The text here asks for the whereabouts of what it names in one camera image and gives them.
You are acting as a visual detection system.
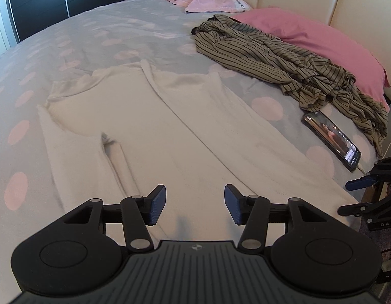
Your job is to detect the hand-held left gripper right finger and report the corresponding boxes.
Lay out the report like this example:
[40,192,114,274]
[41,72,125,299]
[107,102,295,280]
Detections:
[225,184,323,254]

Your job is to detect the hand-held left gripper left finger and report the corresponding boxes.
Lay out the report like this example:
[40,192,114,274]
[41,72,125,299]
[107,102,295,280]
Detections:
[64,184,167,254]

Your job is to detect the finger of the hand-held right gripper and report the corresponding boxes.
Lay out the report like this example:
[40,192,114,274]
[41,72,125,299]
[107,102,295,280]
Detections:
[337,193,391,218]
[346,155,391,191]

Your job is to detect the cream long-sleeve shirt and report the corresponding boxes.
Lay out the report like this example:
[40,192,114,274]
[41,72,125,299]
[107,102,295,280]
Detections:
[37,60,361,244]

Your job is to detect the black smartphone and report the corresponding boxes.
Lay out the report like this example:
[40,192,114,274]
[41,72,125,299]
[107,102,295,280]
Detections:
[301,111,362,173]

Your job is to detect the olive striped garment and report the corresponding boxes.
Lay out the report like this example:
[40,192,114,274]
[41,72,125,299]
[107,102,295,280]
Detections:
[192,14,389,158]

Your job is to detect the black sliding-door wardrobe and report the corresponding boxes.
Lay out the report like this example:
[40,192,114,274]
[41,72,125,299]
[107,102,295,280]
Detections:
[7,0,131,42]

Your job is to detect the white door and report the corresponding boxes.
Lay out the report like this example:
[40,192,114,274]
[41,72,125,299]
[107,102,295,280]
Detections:
[0,0,21,56]

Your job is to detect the white charging cable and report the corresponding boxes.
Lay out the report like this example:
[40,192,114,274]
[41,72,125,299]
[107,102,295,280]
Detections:
[357,130,391,177]

